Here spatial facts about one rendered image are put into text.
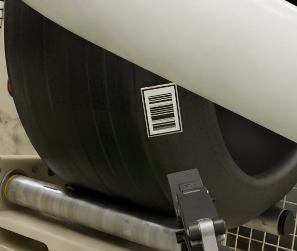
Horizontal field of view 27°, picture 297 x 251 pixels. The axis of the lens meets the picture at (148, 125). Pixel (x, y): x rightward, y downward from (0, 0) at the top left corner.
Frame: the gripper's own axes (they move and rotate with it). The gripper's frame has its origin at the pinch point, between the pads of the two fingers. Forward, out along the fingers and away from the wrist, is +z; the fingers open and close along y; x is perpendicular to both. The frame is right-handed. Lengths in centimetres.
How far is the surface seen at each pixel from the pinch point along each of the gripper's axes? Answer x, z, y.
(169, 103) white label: 0.7, 15.5, -2.4
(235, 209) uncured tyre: 7.3, 21.3, 17.8
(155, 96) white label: -0.6, 15.6, -3.5
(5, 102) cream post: -25, 54, 9
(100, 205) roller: -10.6, 24.9, 15.0
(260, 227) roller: 12.9, 34.1, 31.4
